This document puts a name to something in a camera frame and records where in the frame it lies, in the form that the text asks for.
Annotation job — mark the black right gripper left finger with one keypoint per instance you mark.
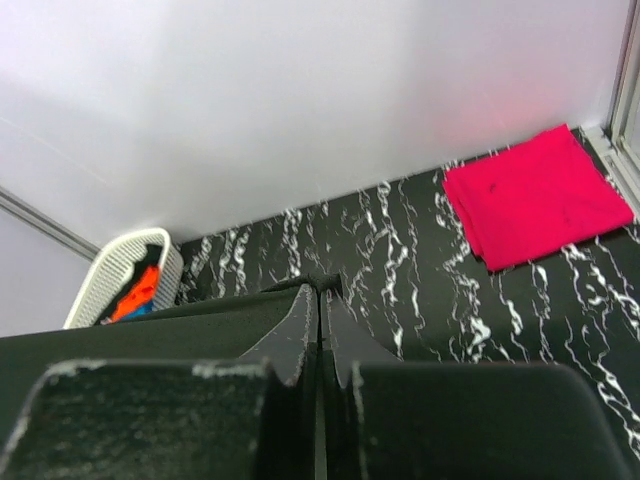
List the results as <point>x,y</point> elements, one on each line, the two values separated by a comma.
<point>248,417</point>

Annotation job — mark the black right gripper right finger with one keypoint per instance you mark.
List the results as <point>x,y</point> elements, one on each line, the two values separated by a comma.
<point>391,419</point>

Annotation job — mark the black t shirt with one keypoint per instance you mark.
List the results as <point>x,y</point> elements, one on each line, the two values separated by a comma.
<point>151,258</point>
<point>217,329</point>

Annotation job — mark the blue t shirt in basket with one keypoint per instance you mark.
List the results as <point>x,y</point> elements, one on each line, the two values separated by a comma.
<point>144,309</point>

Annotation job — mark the orange t shirt in basket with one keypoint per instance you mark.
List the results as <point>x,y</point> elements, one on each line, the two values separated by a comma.
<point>141,292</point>

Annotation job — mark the white plastic basket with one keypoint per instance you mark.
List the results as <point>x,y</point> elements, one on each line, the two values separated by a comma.
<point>114,265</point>

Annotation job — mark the black t shirt in basket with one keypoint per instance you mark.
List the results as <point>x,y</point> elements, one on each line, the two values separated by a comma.
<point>151,258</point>

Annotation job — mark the folded pink t shirt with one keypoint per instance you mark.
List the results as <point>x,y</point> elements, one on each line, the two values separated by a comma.
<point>532,199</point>

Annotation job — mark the left aluminium corner post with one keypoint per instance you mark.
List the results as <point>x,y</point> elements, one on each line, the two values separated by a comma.
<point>45,225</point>

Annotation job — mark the aluminium corner post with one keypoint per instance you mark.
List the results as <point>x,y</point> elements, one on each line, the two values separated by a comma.
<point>617,145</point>
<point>45,225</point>

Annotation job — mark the right aluminium corner post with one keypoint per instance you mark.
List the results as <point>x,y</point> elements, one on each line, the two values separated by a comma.
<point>617,145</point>

